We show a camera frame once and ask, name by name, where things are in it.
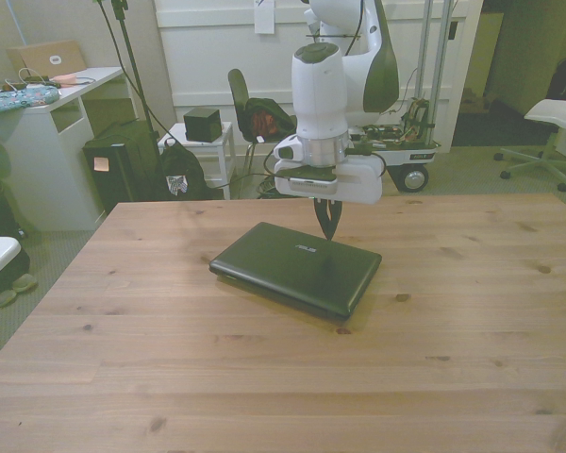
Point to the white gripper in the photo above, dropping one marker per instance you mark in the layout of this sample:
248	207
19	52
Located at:
361	181

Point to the black Asus laptop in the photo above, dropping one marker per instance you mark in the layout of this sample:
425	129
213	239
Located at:
297	271

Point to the wheeled robot base cart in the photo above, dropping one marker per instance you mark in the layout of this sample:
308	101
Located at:
405	137

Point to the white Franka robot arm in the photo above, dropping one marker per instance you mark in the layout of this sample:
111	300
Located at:
321	94

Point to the dark clothing with orange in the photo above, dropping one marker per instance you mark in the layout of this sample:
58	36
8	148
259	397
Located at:
266	118

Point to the small white side table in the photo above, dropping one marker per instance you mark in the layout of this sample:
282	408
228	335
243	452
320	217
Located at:
221	141

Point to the black office chair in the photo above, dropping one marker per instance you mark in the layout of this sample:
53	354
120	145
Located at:
238	104

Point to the black backpack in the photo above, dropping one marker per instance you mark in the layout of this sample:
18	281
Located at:
181	174

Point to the black cube box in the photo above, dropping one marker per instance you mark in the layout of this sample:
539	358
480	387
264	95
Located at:
202	125

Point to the white paper sheet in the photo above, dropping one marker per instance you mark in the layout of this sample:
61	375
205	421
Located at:
264	16

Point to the black computer tower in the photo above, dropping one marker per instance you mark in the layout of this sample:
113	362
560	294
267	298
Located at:
108	174

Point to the black tripod stand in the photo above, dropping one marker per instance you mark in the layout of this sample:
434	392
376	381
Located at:
134	94

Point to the white swivel chair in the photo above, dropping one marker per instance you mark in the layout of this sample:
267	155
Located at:
547	122

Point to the white desk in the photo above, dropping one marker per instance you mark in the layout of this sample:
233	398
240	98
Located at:
52	156

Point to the pink small object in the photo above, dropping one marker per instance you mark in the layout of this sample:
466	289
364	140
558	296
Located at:
65	79

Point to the light green shoe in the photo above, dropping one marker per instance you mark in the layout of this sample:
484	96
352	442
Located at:
24	282
1	297

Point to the brown cardboard box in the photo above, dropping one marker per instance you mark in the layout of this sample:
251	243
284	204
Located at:
44	56

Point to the floral patterned cushion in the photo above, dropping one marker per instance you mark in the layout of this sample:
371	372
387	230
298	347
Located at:
16	99

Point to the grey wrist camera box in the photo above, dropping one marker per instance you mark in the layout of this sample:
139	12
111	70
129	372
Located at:
311	181

